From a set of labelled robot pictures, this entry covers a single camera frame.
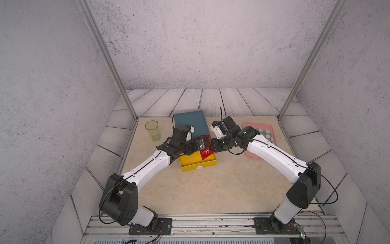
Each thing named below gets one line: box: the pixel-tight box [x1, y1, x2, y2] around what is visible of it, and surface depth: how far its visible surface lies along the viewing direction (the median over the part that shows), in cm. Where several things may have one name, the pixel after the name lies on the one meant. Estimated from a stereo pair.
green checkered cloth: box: [255, 127, 275, 144], surface depth 110 cm
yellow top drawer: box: [179, 150, 218, 172], surface depth 79 cm
